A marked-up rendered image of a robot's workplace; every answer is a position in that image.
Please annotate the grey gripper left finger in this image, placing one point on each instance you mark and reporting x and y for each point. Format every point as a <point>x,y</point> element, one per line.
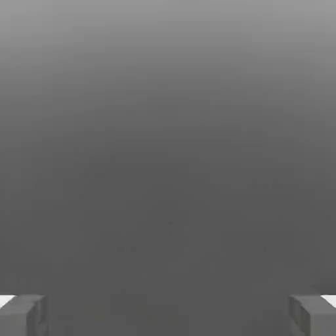
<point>21,316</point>

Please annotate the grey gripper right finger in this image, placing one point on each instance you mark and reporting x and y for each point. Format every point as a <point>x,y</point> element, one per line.
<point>315,316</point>

